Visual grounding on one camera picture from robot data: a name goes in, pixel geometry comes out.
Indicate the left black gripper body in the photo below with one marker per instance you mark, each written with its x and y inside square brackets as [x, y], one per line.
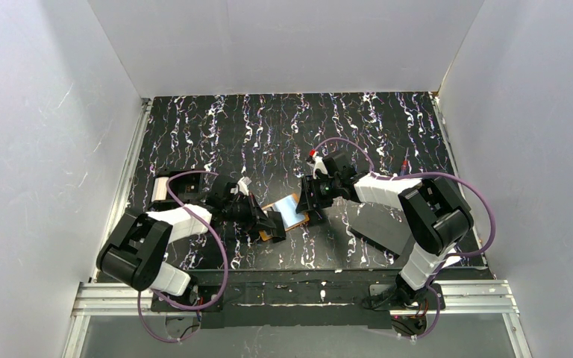
[257, 216]

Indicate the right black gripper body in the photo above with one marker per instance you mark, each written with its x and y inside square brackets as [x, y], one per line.
[311, 194]

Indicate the orange card holder wallet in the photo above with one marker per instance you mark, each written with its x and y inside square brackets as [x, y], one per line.
[283, 212]

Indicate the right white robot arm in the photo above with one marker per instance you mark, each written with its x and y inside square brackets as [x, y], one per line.
[436, 213]

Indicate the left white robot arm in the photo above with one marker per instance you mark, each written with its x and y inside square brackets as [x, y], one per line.
[179, 208]

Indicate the black flat slab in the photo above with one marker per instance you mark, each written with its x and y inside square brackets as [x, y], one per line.
[386, 229]

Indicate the white block in box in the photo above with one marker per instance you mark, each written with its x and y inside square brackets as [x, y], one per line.
[159, 189]

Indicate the blue red screwdriver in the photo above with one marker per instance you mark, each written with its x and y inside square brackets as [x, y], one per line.
[404, 165]

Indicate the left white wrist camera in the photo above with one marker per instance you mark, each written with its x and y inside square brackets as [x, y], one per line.
[242, 185]

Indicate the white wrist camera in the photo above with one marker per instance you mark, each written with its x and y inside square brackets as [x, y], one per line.
[242, 185]
[316, 163]

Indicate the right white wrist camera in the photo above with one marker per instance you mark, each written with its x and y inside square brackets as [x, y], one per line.
[316, 163]

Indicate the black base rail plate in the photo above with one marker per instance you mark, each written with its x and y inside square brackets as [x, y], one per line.
[288, 298]

